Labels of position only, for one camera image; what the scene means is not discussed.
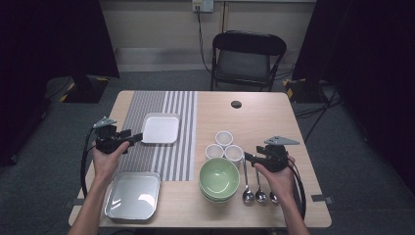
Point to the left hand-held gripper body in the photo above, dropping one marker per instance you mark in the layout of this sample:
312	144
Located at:
107	140

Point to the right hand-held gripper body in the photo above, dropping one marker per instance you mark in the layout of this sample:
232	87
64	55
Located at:
275	158

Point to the white square plate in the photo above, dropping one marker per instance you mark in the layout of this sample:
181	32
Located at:
161	128

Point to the silver square tray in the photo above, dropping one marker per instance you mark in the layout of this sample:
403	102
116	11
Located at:
130	196

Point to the person's left hand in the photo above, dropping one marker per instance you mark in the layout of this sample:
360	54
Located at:
104	166

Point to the person's right hand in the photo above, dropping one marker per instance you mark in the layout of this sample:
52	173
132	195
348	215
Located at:
280	184

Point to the grey white striped placemat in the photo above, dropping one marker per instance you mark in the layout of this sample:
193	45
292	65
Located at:
182	114

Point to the black stand base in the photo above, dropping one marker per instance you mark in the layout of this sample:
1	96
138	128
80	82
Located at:
303	93
84	91

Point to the black folding chair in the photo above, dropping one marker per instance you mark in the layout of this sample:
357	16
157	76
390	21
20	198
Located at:
248	42

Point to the dark curtain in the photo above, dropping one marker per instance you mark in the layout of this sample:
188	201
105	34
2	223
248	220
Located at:
375	65
49	39

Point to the beige wall conduit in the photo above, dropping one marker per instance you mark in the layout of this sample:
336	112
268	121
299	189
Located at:
225	16

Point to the white wall outlet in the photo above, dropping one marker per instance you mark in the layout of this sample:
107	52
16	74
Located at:
207	5

